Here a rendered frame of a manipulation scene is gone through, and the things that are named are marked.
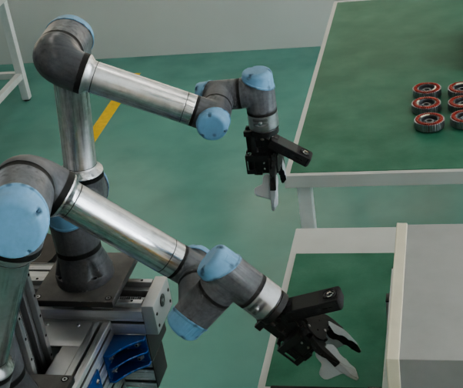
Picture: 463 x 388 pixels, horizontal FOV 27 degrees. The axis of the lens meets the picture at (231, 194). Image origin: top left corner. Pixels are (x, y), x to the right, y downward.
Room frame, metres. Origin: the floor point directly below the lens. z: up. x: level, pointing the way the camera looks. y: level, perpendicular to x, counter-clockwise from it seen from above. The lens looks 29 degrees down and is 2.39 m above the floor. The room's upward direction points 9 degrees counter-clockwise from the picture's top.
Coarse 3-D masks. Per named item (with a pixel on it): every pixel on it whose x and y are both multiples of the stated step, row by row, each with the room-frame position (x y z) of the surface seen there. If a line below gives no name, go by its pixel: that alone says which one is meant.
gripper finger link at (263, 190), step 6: (264, 180) 2.13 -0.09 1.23; (276, 180) 2.12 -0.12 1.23; (258, 186) 2.13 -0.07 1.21; (264, 186) 2.12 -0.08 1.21; (276, 186) 2.11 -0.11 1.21; (258, 192) 2.12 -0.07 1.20; (264, 192) 2.12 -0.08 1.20; (270, 192) 2.10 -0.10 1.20; (276, 192) 2.10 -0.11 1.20; (270, 198) 2.10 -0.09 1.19; (276, 198) 2.10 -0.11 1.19; (276, 204) 2.10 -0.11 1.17
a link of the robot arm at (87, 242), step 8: (56, 216) 2.07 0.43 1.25; (56, 224) 2.07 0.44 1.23; (64, 224) 2.06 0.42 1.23; (72, 224) 2.06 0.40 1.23; (56, 232) 2.07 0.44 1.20; (64, 232) 2.06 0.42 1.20; (72, 232) 2.06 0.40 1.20; (80, 232) 2.06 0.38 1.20; (56, 240) 2.08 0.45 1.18; (64, 240) 2.06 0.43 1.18; (72, 240) 2.06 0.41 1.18; (80, 240) 2.06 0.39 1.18; (88, 240) 2.07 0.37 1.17; (96, 240) 2.09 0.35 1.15; (56, 248) 2.09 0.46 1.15; (64, 248) 2.07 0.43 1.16; (72, 248) 2.06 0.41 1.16; (80, 248) 2.06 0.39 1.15; (88, 248) 2.07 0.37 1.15
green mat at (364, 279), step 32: (320, 256) 2.47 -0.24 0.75; (352, 256) 2.44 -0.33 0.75; (384, 256) 2.42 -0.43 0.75; (288, 288) 2.33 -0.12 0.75; (320, 288) 2.30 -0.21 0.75; (352, 288) 2.28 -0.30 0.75; (384, 288) 2.26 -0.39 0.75; (352, 320) 2.13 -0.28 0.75; (384, 320) 2.11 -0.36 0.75; (352, 352) 2.00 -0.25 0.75; (384, 352) 1.98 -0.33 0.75; (288, 384) 1.91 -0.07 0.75; (320, 384) 1.89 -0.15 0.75; (352, 384) 1.87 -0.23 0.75
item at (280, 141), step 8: (272, 136) 2.16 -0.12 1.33; (280, 136) 2.18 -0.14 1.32; (272, 144) 2.14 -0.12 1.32; (280, 144) 2.14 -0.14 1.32; (288, 144) 2.15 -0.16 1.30; (296, 144) 2.17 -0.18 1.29; (280, 152) 2.14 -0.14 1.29; (288, 152) 2.13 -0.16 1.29; (296, 152) 2.13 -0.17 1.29; (304, 152) 2.14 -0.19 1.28; (296, 160) 2.12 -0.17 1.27; (304, 160) 2.12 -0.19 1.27
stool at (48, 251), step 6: (48, 234) 3.19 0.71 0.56; (48, 240) 3.15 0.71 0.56; (48, 246) 3.10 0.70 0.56; (54, 246) 3.09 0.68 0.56; (42, 252) 3.07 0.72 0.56; (48, 252) 3.06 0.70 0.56; (54, 252) 3.06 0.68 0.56; (42, 258) 3.03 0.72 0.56; (48, 258) 3.02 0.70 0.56; (54, 258) 3.03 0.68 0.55
